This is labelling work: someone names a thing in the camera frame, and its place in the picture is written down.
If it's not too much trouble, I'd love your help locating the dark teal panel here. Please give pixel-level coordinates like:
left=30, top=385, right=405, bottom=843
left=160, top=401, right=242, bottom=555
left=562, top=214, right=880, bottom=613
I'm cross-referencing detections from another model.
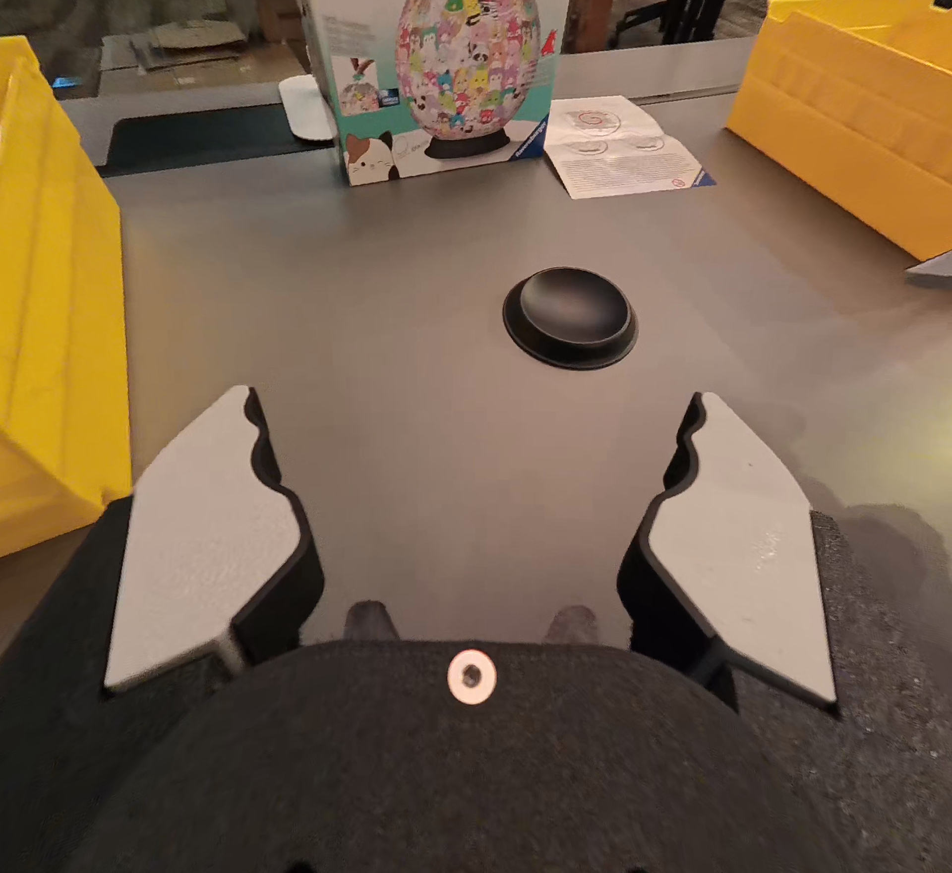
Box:
left=104, top=103, right=345, bottom=176

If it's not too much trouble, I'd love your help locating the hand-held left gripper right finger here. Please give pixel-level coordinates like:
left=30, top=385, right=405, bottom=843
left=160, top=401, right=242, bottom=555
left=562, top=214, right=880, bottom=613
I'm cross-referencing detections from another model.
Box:
left=616, top=390, right=841, bottom=716

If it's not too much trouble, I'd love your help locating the black ball stand ring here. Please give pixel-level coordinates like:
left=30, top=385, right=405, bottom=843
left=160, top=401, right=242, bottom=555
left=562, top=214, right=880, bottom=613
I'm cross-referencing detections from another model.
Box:
left=502, top=265, right=639, bottom=371

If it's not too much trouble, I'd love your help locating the colourful puzzle box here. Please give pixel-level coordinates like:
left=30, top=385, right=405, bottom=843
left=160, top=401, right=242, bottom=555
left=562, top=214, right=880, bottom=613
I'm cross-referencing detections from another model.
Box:
left=286, top=0, right=586, bottom=188

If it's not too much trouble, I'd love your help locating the yellow plastic bin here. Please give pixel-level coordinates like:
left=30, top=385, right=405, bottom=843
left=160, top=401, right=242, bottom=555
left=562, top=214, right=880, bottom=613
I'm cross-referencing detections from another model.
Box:
left=0, top=34, right=135, bottom=559
left=725, top=0, right=952, bottom=263

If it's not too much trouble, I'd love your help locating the white instruction leaflet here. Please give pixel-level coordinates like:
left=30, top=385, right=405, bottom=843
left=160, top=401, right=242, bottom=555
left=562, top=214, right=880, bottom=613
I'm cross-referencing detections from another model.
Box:
left=543, top=95, right=718, bottom=200

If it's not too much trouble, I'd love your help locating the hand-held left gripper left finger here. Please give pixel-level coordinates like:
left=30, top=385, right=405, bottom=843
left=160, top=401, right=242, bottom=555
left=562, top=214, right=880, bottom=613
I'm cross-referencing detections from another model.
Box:
left=103, top=384, right=326, bottom=696

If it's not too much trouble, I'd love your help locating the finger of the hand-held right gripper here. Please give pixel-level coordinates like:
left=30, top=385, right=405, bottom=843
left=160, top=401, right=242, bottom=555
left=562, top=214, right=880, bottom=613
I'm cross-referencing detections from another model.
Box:
left=903, top=248, right=952, bottom=288

